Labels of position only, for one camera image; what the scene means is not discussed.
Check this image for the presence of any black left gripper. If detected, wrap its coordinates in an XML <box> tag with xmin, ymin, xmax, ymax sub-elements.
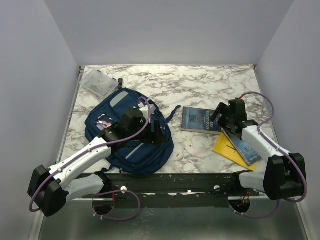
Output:
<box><xmin>128</xmin><ymin>118</ymin><xmax>168</xmax><ymax>146</ymax></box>

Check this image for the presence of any navy blue student backpack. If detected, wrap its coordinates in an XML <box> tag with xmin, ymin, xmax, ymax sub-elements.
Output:
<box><xmin>84</xmin><ymin>88</ymin><xmax>181</xmax><ymax>176</ymax></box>

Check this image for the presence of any Nineteen Eighty-Four book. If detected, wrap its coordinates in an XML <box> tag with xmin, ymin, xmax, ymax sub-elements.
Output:
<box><xmin>181</xmin><ymin>106</ymin><xmax>222</xmax><ymax>135</ymax></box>

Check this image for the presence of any blue picture book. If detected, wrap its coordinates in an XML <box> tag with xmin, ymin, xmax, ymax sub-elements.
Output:
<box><xmin>222</xmin><ymin>130</ymin><xmax>262</xmax><ymax>166</ymax></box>

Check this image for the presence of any purple highlighter marker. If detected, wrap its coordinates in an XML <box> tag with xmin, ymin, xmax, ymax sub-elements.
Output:
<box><xmin>96</xmin><ymin>114</ymin><xmax>113</xmax><ymax>130</ymax></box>

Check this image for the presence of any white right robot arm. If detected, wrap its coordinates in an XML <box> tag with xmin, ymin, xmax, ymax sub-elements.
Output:
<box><xmin>210</xmin><ymin>98</ymin><xmax>308</xmax><ymax>202</ymax></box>

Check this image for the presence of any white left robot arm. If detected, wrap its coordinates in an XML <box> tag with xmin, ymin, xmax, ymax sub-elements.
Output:
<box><xmin>27</xmin><ymin>105</ymin><xmax>167</xmax><ymax>217</ymax></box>

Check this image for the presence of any yellow notebook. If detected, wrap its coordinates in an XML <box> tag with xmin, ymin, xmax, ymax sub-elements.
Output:
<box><xmin>213</xmin><ymin>133</ymin><xmax>258</xmax><ymax>171</ymax></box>

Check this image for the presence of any black metal flashlight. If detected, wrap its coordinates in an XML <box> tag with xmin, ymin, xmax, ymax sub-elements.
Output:
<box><xmin>118</xmin><ymin>78</ymin><xmax>123</xmax><ymax>90</ymax></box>

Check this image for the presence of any clear plastic organiser box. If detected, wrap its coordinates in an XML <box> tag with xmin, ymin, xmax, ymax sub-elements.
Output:
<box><xmin>80</xmin><ymin>69</ymin><xmax>118</xmax><ymax>98</ymax></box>

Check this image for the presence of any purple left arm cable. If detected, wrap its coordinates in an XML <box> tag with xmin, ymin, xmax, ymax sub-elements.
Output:
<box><xmin>28</xmin><ymin>97</ymin><xmax>154</xmax><ymax>221</ymax></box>

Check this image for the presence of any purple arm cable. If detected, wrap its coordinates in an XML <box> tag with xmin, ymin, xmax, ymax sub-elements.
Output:
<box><xmin>231</xmin><ymin>91</ymin><xmax>308</xmax><ymax>220</ymax></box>
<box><xmin>28</xmin><ymin>97</ymin><xmax>154</xmax><ymax>221</ymax></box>

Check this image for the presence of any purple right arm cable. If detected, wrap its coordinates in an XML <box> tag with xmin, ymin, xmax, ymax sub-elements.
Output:
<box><xmin>231</xmin><ymin>91</ymin><xmax>308</xmax><ymax>220</ymax></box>

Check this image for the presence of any aluminium extrusion rail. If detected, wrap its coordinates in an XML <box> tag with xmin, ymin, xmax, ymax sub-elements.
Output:
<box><xmin>38</xmin><ymin>177</ymin><xmax>305</xmax><ymax>201</ymax></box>

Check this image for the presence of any black mounting base plate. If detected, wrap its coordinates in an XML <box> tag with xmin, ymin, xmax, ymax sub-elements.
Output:
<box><xmin>49</xmin><ymin>169</ymin><xmax>276</xmax><ymax>210</ymax></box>

